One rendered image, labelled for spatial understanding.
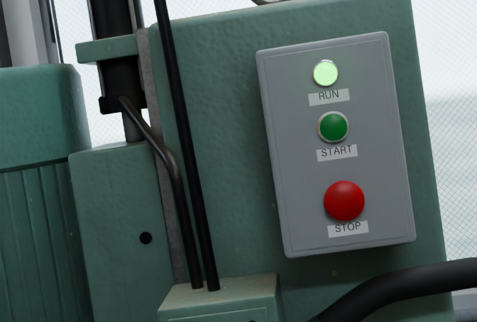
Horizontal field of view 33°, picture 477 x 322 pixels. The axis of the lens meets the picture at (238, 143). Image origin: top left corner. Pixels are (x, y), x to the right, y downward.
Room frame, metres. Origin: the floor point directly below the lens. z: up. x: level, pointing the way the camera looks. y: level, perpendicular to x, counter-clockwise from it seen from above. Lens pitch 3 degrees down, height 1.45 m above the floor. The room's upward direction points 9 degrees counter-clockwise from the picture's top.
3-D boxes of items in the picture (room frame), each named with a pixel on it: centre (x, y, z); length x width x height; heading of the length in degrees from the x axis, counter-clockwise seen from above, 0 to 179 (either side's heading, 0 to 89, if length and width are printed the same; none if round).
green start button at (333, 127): (0.59, -0.07, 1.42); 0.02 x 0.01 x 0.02; 85
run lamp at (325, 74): (0.59, -0.07, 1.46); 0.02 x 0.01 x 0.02; 85
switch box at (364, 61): (0.63, -0.07, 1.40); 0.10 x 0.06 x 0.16; 85
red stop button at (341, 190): (0.59, -0.07, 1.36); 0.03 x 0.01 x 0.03; 85
